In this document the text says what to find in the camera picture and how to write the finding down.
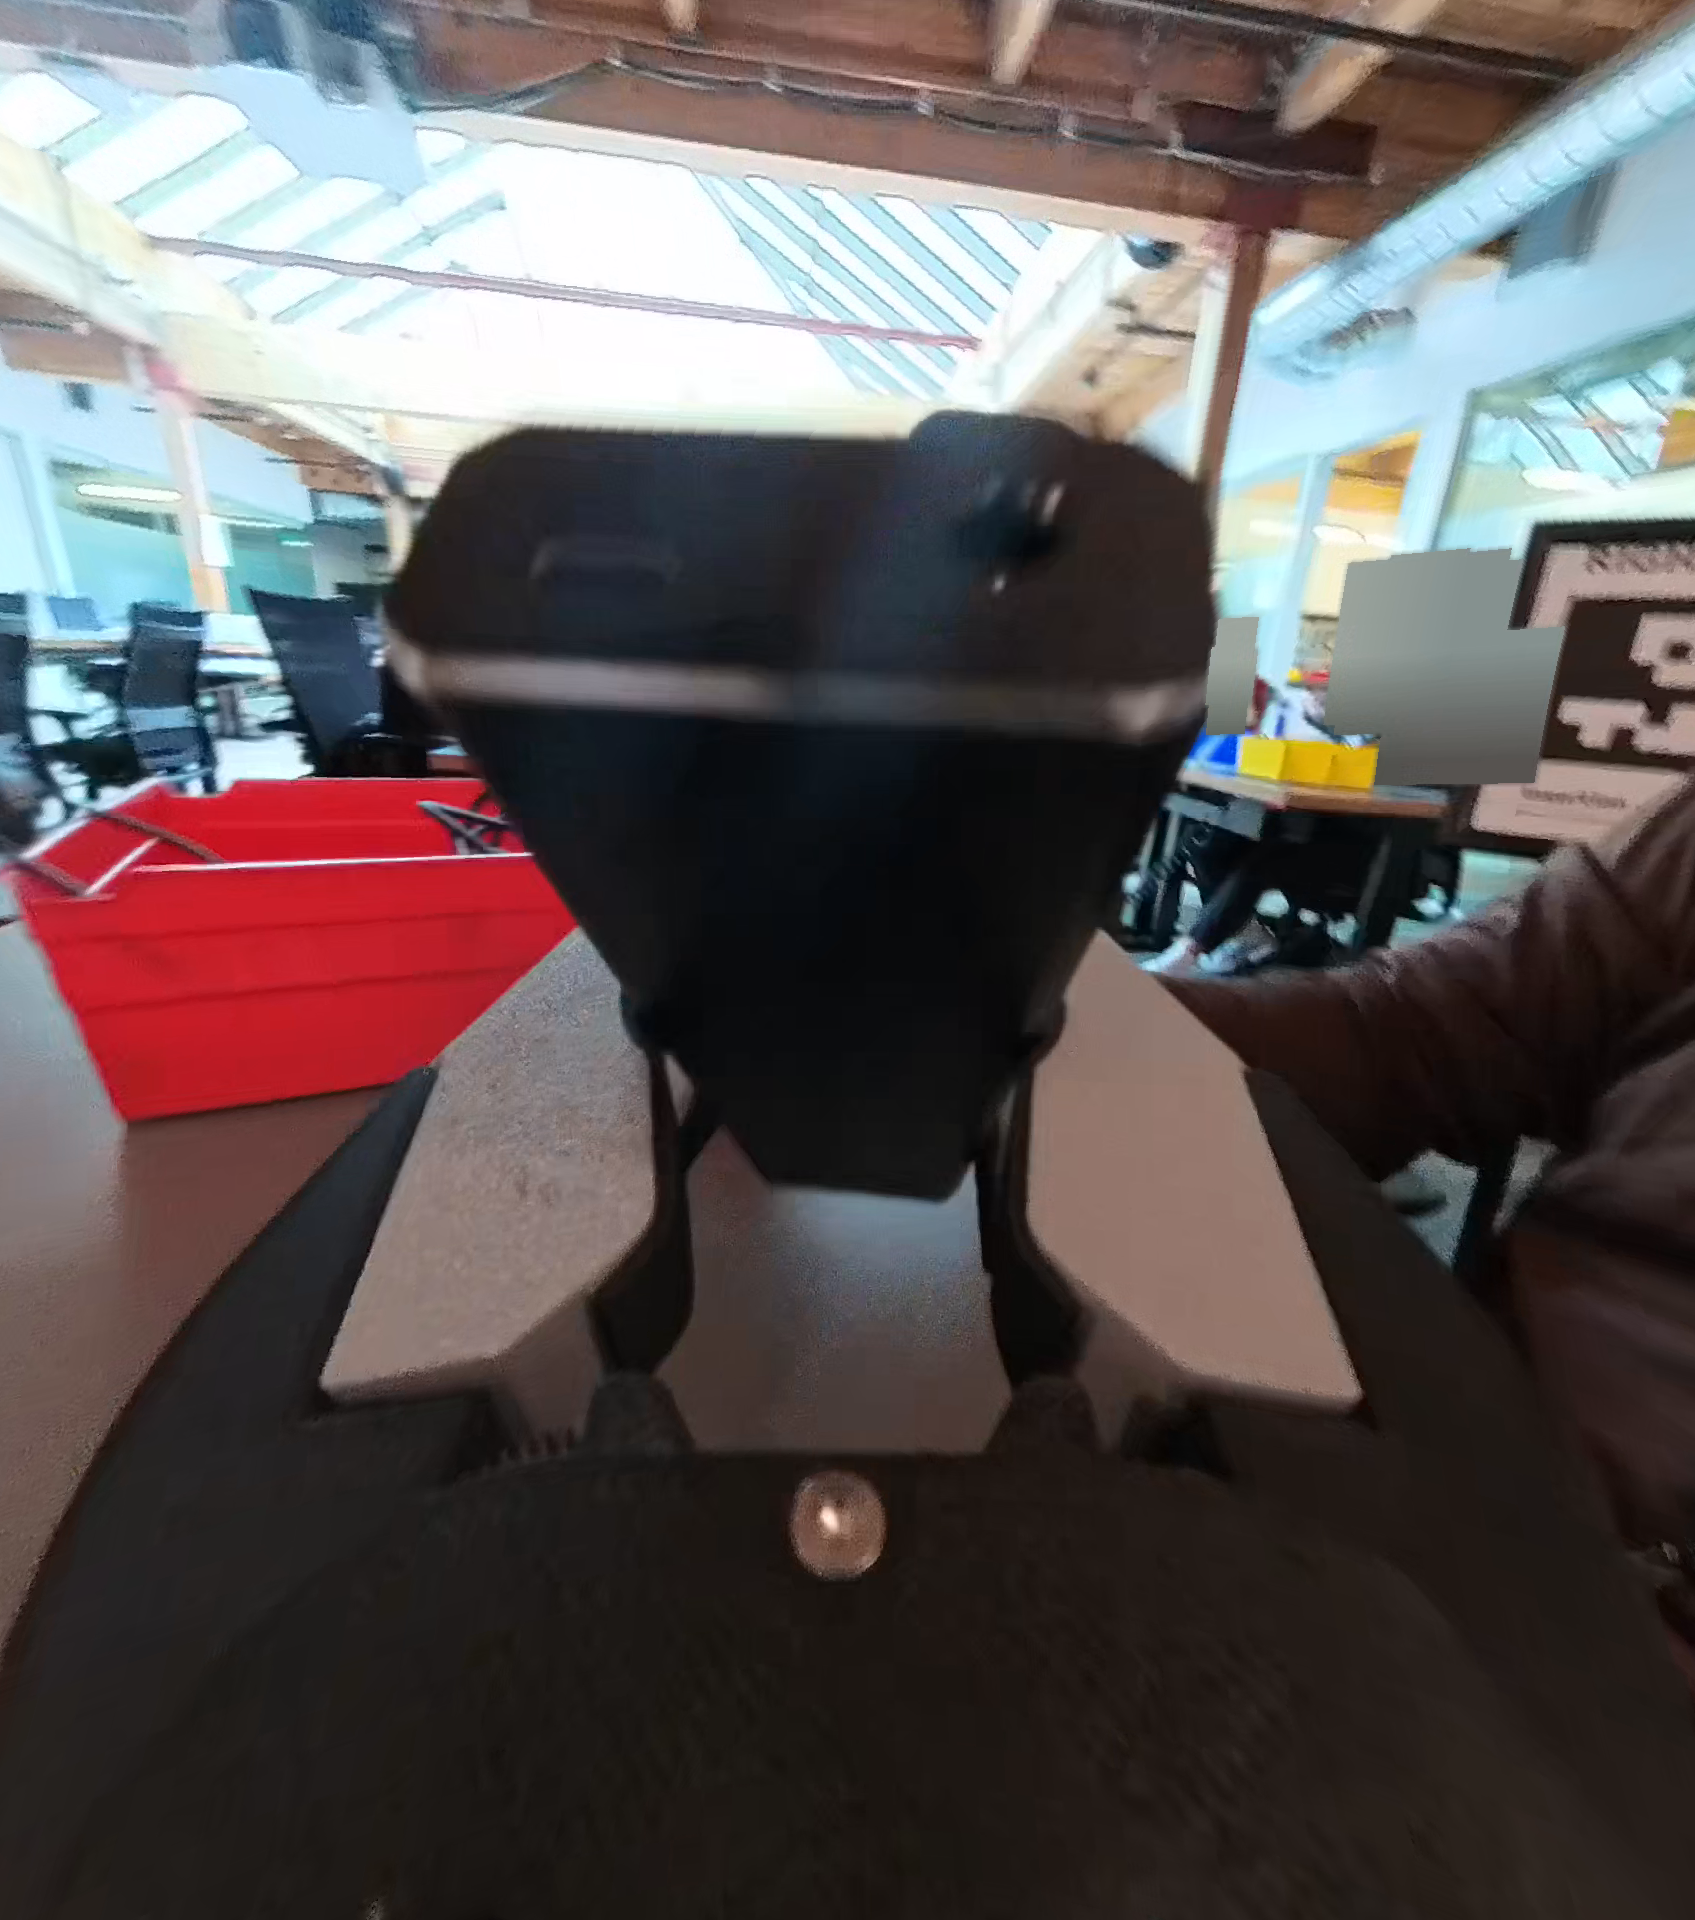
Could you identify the wooden table black legs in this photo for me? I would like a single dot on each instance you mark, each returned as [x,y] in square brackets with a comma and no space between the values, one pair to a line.
[1295,855]

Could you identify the black usb hub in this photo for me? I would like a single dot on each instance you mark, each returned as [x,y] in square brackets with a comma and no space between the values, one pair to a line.
[815,903]

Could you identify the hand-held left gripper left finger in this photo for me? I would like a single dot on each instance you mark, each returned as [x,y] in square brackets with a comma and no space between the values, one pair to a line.
[488,1172]

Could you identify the person's brown clothed body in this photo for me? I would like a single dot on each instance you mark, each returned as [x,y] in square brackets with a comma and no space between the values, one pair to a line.
[1689,1321]

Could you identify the yellow plastic bin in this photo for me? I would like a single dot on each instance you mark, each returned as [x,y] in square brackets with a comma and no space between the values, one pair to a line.
[1306,761]

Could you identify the black framed marker sign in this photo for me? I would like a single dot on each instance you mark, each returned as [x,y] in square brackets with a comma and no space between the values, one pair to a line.
[1657,673]

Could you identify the person's right forearm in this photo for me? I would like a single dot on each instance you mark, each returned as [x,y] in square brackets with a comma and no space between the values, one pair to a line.
[1464,1023]

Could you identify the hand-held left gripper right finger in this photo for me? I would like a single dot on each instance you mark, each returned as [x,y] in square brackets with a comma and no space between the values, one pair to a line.
[1194,1201]

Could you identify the wooden support post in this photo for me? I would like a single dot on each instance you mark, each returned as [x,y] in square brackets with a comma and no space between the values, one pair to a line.
[1228,361]

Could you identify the red plastic bin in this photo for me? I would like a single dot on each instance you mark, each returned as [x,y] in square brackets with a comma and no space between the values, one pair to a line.
[262,989]

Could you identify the silver ventilation duct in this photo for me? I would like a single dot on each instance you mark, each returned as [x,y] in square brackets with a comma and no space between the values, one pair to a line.
[1537,151]

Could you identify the dome security camera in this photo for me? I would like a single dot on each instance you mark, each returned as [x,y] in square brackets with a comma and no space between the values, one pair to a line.
[1151,247]

